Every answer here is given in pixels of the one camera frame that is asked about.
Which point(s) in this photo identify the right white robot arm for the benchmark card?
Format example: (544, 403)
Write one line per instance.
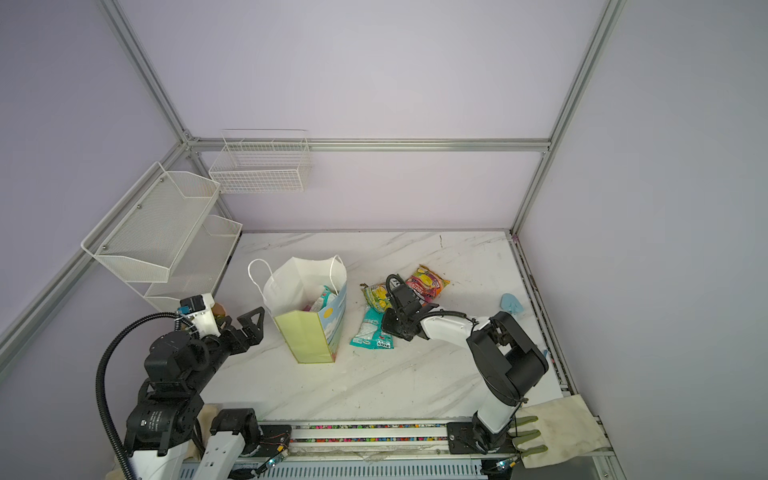
(506, 358)

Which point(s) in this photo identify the floral paper gift bag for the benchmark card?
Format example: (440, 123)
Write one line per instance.
(288, 292)

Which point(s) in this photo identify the red Fox's fruits candy bag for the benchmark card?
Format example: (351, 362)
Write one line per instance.
(426, 284)

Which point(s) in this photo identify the potted green plant cup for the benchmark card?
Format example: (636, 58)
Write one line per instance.
(219, 311)

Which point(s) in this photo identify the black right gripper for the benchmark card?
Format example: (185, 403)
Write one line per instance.
(386, 329)

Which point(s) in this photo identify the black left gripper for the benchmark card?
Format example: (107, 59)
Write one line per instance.
(253, 336)

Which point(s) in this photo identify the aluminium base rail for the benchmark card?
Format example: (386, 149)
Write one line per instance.
(422, 449)

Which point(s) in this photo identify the light blue toy shovel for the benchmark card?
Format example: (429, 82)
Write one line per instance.
(510, 304)

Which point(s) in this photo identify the white mesh two-tier shelf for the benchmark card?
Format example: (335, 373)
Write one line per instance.
(164, 239)

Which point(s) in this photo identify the white wire wall basket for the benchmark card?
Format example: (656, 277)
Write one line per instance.
(254, 161)

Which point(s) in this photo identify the teal snack pack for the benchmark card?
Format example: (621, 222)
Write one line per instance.
(327, 296)
(370, 335)

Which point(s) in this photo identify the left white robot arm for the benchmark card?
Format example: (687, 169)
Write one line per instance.
(179, 365)

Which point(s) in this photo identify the green Fox's spring tea bag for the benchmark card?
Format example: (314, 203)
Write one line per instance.
(376, 296)

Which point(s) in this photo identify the white green-fingered glove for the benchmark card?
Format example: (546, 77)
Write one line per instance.
(556, 431)

